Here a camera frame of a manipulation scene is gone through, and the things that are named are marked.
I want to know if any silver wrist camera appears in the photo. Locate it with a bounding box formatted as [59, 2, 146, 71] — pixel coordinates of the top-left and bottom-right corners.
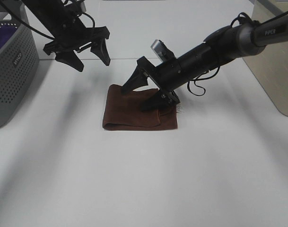
[72, 0, 86, 12]
[150, 39, 175, 62]

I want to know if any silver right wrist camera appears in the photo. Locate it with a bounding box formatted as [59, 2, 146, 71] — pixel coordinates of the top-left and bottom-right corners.
[150, 39, 175, 62]

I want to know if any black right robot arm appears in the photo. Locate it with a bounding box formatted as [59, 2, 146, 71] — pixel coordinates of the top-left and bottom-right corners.
[121, 11, 288, 111]

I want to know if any white towel care label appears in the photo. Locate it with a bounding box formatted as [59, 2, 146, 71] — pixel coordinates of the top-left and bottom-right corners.
[176, 104, 184, 114]

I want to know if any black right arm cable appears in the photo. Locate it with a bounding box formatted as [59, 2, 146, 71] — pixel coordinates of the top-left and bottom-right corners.
[186, 12, 260, 96]

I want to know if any beige plastic bin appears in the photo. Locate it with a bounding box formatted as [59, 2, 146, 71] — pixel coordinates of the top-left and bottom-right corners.
[244, 0, 288, 116]

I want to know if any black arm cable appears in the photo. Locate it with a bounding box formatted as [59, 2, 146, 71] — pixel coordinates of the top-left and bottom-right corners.
[186, 12, 260, 96]
[0, 0, 96, 41]

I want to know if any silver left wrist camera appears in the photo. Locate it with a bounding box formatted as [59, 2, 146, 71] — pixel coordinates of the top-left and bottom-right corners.
[72, 0, 86, 12]

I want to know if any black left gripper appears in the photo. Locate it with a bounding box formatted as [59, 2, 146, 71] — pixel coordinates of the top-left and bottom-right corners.
[43, 16, 111, 72]

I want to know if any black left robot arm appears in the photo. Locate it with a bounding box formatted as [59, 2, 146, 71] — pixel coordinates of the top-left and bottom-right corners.
[23, 0, 111, 72]

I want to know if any purple cloth in basket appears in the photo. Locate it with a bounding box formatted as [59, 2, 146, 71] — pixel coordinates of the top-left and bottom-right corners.
[0, 25, 17, 49]

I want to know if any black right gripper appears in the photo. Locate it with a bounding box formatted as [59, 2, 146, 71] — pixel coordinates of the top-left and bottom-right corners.
[121, 57, 180, 112]

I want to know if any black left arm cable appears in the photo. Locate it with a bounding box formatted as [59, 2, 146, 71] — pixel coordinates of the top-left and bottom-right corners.
[0, 0, 96, 41]

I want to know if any grey perforated plastic basket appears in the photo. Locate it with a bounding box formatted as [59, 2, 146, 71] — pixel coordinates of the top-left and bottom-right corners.
[0, 0, 39, 127]

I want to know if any brown square towel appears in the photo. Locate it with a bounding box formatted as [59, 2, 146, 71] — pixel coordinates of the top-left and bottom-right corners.
[102, 84, 178, 131]

